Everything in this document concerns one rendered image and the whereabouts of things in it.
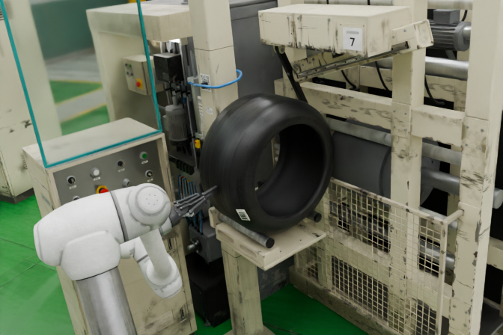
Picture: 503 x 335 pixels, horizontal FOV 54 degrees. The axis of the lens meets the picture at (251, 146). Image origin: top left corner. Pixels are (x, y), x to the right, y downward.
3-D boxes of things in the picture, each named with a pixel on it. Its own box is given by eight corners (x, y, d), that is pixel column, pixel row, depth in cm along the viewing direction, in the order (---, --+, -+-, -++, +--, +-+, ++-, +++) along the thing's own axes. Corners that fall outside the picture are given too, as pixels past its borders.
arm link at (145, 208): (159, 184, 134) (109, 199, 130) (165, 167, 118) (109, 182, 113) (174, 229, 132) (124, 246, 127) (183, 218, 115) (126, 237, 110)
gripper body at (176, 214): (169, 214, 176) (190, 203, 180) (158, 207, 182) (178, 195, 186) (174, 232, 179) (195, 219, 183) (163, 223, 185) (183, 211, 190)
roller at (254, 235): (220, 209, 226) (227, 210, 229) (217, 218, 227) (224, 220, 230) (268, 238, 200) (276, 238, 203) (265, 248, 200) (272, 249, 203)
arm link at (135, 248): (143, 218, 183) (161, 248, 181) (105, 240, 175) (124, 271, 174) (147, 211, 174) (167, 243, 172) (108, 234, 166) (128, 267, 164)
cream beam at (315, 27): (259, 45, 219) (256, 11, 213) (299, 35, 232) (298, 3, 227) (367, 58, 173) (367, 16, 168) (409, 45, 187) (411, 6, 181)
